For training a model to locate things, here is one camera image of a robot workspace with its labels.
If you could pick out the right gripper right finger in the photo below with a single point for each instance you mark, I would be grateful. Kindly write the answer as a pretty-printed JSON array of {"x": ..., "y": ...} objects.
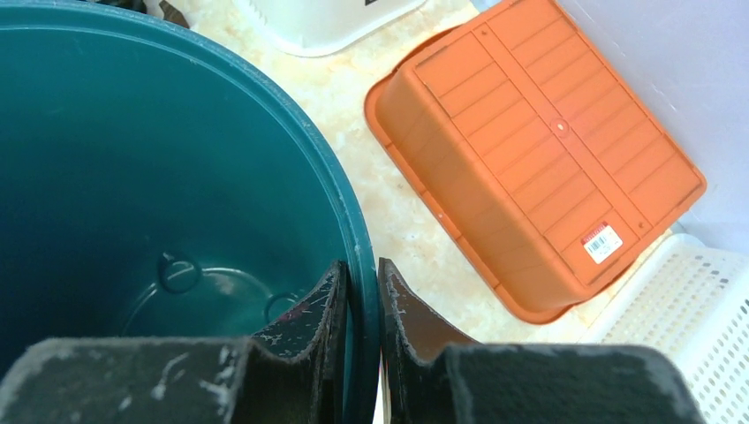
[{"x": 435, "y": 373}]

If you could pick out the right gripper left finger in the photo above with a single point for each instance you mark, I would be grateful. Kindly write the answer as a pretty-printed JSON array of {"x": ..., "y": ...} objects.
[{"x": 291, "y": 371}]

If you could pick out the teal bucket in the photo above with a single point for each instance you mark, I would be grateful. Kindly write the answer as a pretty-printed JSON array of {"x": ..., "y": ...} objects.
[{"x": 153, "y": 183}]

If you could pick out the orange plastic tub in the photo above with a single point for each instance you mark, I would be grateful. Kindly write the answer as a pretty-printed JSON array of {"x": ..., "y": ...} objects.
[{"x": 540, "y": 162}]

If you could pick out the white perforated basket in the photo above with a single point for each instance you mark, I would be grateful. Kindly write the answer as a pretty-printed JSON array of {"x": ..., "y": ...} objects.
[{"x": 689, "y": 302}]

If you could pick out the translucent white plastic tub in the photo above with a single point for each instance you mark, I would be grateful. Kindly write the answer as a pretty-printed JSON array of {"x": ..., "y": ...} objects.
[{"x": 317, "y": 28}]

